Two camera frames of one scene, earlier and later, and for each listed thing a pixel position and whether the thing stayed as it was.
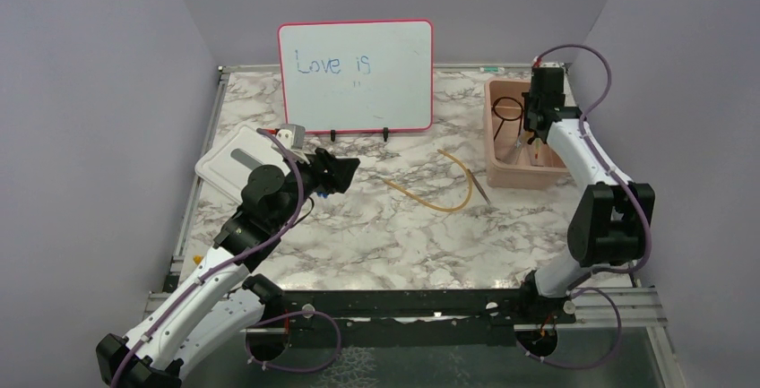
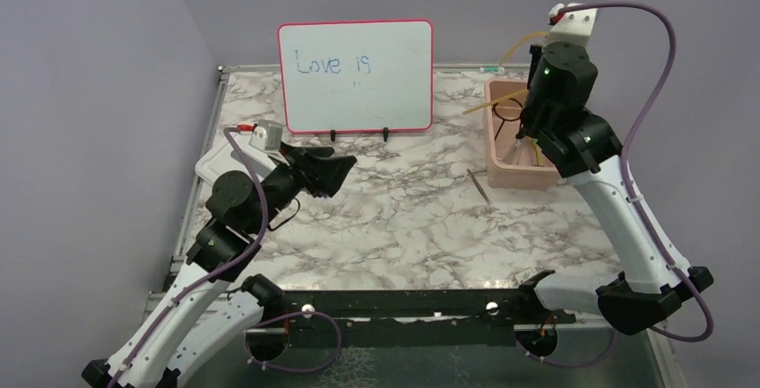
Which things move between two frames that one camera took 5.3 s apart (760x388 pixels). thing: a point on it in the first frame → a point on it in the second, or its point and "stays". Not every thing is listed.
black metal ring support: [520, 116] stays
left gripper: [331, 174] stays
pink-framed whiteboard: [357, 76] stays
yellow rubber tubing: [432, 205] → [504, 98]
